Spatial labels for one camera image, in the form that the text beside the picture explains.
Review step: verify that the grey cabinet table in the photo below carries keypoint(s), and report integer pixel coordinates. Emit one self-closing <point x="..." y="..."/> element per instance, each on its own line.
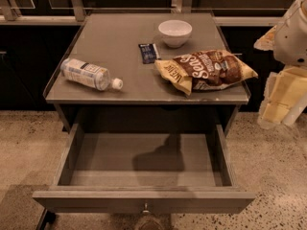
<point x="146" y="100"/>

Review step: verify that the white ceramic bowl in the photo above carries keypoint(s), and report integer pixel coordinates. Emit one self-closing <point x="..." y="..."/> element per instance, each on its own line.
<point x="175" y="33"/>

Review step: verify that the metal drawer knob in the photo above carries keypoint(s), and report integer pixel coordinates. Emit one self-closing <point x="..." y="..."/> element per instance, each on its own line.
<point x="146" y="210"/>

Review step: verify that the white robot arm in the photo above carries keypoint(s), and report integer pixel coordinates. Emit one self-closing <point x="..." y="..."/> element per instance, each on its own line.
<point x="299" y="7"/>

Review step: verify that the brown yellow chip bag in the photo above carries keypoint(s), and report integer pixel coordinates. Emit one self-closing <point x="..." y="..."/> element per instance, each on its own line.
<point x="204" y="71"/>

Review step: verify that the blue plastic water bottle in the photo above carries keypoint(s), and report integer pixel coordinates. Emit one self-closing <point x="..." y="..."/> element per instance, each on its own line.
<point x="89" y="74"/>

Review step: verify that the small dark blue packet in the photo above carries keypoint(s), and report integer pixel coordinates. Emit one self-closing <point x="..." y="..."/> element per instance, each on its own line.
<point x="149" y="53"/>

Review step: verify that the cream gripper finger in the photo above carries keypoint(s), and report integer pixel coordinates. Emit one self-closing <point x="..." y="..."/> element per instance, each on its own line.
<point x="272" y="115"/>
<point x="288" y="86"/>

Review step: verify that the grey open top drawer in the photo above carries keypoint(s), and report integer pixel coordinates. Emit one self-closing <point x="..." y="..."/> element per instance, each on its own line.
<point x="119" y="172"/>

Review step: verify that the metal railing frame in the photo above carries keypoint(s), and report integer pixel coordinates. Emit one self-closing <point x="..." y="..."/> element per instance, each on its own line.
<point x="226" y="12"/>

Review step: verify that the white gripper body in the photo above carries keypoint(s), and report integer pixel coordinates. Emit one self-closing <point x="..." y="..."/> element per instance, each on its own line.
<point x="292" y="43"/>

